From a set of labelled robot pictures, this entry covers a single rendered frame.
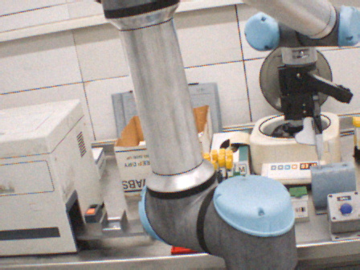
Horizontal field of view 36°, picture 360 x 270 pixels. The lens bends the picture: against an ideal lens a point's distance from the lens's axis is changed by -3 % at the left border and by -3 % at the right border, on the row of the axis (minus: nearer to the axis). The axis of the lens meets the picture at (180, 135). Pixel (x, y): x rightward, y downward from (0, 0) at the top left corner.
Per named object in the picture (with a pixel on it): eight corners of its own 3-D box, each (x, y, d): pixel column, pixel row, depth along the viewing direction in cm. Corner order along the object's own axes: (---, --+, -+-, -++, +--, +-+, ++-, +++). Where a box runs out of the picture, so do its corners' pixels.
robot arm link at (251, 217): (274, 291, 81) (264, 210, 77) (202, 271, 90) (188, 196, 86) (312, 251, 90) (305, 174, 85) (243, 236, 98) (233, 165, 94)
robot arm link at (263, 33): (288, 12, 101) (314, 2, 109) (237, 14, 108) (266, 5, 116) (293, 54, 104) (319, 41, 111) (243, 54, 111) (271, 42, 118)
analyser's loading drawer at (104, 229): (63, 245, 131) (58, 226, 129) (71, 231, 137) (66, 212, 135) (147, 239, 127) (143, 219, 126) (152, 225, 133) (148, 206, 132)
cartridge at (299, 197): (292, 222, 127) (290, 197, 125) (291, 213, 132) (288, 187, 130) (309, 221, 127) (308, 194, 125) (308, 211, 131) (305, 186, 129)
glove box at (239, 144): (211, 188, 152) (206, 155, 149) (216, 155, 175) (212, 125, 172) (258, 183, 150) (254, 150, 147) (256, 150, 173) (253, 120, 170)
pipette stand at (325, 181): (316, 214, 129) (312, 175, 126) (312, 201, 136) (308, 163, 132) (357, 209, 128) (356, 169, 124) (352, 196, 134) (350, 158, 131)
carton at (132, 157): (122, 198, 156) (111, 146, 151) (141, 157, 183) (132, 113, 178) (210, 189, 152) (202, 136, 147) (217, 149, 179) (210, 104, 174)
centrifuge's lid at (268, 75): (254, 42, 163) (259, 40, 171) (263, 126, 168) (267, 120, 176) (328, 36, 157) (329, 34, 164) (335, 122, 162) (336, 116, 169)
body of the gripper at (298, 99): (281, 113, 129) (276, 62, 125) (318, 108, 128) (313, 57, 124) (284, 124, 122) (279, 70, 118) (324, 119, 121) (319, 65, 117)
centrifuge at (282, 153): (247, 193, 146) (241, 149, 142) (263, 149, 173) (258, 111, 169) (341, 189, 139) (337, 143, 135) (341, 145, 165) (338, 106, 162)
